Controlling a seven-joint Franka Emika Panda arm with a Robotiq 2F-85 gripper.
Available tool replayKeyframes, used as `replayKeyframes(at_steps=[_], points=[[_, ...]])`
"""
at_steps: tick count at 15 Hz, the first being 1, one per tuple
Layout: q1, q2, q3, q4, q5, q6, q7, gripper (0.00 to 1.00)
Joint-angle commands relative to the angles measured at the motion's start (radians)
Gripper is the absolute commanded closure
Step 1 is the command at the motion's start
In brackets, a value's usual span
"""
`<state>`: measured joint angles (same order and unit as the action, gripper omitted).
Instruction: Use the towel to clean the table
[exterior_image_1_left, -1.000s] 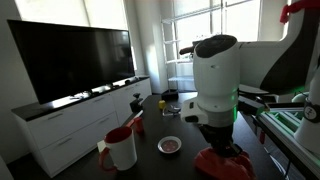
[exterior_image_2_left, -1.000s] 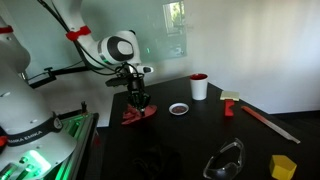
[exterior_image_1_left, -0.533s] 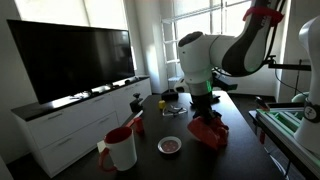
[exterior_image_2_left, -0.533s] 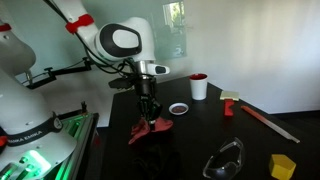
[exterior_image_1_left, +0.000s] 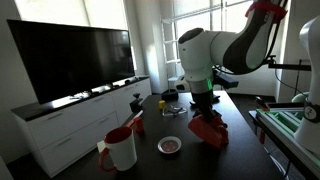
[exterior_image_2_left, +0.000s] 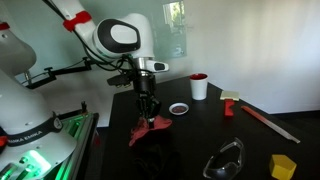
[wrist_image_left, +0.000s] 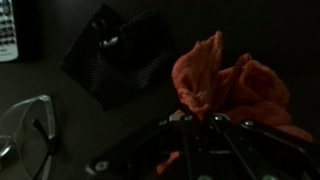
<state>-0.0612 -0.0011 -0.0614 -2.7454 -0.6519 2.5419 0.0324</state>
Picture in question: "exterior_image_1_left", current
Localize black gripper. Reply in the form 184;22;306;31
191;90;221;123

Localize red cloth towel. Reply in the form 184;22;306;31
187;112;230;150

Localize small white bowl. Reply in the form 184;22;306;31
157;135;183;155

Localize clear safety glasses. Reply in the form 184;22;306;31
161;104;188;118

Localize small black box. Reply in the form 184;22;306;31
161;89;179;102

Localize red and black hand tool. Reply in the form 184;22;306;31
254;95;271;111

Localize black table clamp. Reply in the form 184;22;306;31
129;92;144;114

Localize green and white tray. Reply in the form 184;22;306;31
255;107;320;168

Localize pale green round object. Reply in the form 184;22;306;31
290;91;311;104

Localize white paper card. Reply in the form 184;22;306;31
96;139;107;155

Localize white sideboard with black top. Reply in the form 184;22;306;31
10;75;153;179

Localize large black flat television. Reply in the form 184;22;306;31
6;19;136;105

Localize red clamp with white handle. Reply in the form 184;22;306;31
125;109;145;135

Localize black hanging cable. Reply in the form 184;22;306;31
274;68;305;96

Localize white wire shelf rack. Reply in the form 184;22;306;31
161;6;228;93

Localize white mug with red handle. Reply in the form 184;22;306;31
97;126;138;173

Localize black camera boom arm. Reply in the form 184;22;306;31
264;54;313;72

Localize red strap around arm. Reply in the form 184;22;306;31
245;1;289;20

